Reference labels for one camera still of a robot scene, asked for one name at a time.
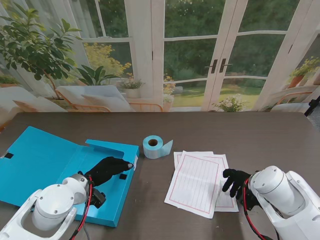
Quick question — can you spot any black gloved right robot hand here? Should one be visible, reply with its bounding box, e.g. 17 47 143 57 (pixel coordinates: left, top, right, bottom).
221 168 252 201

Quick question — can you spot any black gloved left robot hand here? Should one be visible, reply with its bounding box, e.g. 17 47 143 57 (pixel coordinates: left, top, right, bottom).
83 156 135 187

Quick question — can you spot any red lined paper sheet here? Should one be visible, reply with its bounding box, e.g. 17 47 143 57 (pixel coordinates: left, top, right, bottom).
173 151 215 173
202 153 240 213
164 150 225 220

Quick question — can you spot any light blue label roll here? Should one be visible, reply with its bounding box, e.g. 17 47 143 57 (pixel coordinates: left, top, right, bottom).
142 135 174 160

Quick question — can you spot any blue file box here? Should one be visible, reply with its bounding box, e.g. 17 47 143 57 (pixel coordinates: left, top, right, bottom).
0 126 140 228

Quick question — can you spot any black backdrop stand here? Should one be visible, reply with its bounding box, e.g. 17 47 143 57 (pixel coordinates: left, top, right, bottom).
303 98 320 117

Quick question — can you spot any garden window backdrop banner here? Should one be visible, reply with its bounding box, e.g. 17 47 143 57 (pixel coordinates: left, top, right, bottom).
0 0 320 132

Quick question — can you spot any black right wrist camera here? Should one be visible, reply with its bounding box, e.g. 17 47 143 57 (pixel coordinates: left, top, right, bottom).
237 187 258 211

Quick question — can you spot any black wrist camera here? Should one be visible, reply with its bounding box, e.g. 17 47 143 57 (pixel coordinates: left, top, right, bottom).
237 187 258 211
90 187 107 210

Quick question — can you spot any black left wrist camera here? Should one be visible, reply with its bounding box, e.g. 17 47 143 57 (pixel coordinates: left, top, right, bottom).
90 187 107 210

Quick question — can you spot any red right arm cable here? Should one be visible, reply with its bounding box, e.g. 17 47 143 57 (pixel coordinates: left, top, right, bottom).
243 178 271 240

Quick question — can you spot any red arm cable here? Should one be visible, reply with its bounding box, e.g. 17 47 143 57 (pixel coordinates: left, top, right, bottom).
71 176 94 240
243 178 271 240

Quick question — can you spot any red left arm cable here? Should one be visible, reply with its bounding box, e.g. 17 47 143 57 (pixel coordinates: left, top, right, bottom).
71 176 94 240

